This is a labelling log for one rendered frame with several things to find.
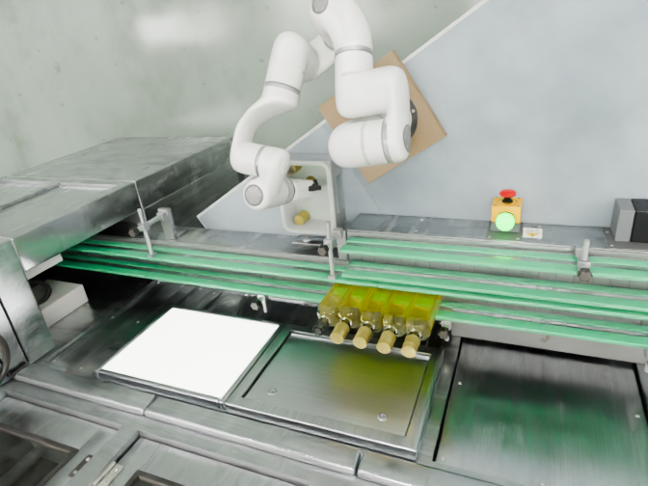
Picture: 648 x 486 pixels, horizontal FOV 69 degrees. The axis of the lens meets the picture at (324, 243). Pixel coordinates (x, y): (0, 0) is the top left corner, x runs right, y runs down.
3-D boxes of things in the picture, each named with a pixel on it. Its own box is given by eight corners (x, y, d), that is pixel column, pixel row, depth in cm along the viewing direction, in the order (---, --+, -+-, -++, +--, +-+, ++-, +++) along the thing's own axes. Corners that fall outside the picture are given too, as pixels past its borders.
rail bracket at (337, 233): (337, 265, 138) (320, 286, 128) (332, 211, 131) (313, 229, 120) (346, 266, 137) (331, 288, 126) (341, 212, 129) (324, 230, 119)
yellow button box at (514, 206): (492, 220, 128) (490, 230, 122) (494, 194, 125) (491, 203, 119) (520, 221, 126) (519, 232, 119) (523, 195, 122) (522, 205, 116)
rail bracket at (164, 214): (178, 234, 171) (135, 263, 152) (168, 190, 164) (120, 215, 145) (190, 235, 169) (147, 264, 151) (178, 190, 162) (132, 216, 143)
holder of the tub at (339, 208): (298, 235, 155) (287, 245, 149) (287, 152, 143) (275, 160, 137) (347, 239, 149) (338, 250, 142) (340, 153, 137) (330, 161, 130)
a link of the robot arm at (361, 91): (344, 69, 110) (413, 55, 103) (346, 172, 109) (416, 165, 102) (327, 53, 101) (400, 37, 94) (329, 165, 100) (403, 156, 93)
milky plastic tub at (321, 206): (295, 221, 153) (283, 231, 146) (285, 152, 143) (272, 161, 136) (346, 225, 146) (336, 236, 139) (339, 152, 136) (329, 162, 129)
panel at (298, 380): (174, 311, 160) (95, 378, 132) (171, 304, 159) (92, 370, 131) (445, 358, 126) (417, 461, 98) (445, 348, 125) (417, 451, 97)
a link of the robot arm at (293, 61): (323, 88, 101) (344, 109, 115) (346, -12, 100) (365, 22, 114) (257, 79, 107) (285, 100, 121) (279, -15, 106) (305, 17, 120)
